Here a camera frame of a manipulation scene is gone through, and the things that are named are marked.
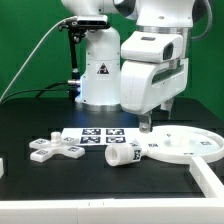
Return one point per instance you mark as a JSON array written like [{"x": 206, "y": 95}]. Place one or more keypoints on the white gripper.
[{"x": 139, "y": 94}]

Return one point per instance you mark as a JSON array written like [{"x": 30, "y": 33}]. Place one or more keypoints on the white round table top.
[{"x": 179, "y": 144}]

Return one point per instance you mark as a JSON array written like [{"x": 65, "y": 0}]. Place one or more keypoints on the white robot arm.
[{"x": 101, "y": 83}]

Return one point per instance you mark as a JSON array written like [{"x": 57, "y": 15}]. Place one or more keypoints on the white marker sheet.
[{"x": 102, "y": 136}]

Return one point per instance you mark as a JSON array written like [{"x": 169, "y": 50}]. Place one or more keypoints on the white L-shaped corner fence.
[{"x": 206, "y": 210}]

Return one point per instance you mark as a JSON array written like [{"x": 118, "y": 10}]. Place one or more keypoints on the white cross-shaped table base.
[{"x": 45, "y": 149}]

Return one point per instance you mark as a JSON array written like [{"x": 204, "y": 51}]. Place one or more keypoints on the white block at left edge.
[{"x": 1, "y": 168}]

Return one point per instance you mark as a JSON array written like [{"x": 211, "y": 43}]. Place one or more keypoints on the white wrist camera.
[{"x": 152, "y": 47}]

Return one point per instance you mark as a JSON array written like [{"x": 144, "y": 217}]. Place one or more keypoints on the black camera on stand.
[{"x": 77, "y": 26}]

